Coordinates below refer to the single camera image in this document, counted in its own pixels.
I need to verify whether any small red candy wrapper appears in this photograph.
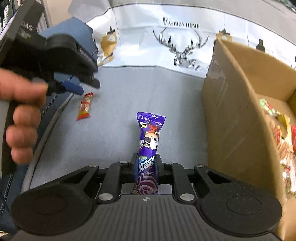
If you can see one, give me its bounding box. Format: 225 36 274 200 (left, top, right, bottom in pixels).
76 92 94 121

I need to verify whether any blue cushion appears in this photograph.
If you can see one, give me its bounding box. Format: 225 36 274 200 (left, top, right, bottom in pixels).
0 17 99 235

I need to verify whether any pile of snack packets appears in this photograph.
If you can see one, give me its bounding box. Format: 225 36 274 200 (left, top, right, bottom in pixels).
258 98 296 200

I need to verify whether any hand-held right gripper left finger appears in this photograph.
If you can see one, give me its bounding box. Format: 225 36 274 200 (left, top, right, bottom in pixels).
59 153 139 204

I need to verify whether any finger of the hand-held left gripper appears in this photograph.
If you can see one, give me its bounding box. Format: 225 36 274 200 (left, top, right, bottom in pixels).
46 80 84 96

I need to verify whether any brown cardboard box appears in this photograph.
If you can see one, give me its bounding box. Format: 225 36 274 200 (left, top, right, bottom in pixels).
201 38 296 241

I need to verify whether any purple snack packet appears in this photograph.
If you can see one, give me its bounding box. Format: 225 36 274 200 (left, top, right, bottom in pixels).
131 112 166 195

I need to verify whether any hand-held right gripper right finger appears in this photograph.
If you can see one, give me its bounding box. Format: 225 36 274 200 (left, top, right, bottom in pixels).
154 153 233 204

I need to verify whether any grey curtain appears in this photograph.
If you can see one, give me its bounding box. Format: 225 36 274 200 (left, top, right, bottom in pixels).
37 0 52 29

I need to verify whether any person's left hand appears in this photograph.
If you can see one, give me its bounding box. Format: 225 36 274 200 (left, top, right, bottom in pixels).
0 68 49 165

